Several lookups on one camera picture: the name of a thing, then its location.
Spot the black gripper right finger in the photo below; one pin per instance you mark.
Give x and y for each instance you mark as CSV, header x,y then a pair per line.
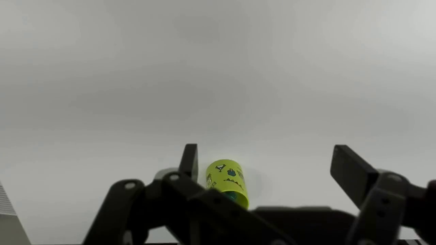
x,y
386,200

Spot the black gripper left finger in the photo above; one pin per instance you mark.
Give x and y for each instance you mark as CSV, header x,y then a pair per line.
x,y
175,200

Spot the green mug with drawings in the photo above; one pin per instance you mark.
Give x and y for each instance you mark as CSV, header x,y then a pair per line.
x,y
228,177

